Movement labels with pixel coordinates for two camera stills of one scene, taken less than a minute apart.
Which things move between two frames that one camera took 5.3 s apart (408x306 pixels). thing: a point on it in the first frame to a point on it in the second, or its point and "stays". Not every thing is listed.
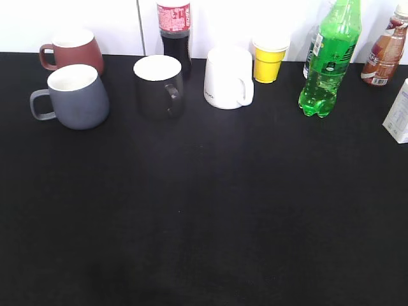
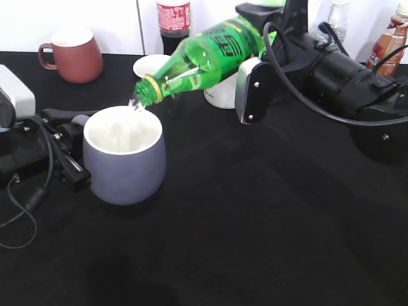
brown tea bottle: (387, 51) stays
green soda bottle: (340, 23) to (209, 58)
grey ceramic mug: (80, 96) to (125, 153)
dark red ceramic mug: (74, 47) stays
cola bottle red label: (174, 23) stays
